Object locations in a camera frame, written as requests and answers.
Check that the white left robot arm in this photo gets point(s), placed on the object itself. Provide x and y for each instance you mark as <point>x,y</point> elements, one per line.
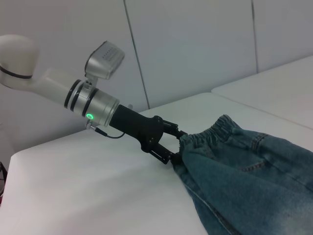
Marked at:
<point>49,83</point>

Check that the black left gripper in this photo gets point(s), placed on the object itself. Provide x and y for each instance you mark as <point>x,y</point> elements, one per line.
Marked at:
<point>139,129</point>

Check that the blue denim shorts with embroidery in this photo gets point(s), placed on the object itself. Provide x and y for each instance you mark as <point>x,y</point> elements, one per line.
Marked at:
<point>244,181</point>

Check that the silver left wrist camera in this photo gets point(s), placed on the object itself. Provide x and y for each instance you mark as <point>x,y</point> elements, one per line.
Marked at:
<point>105,61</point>

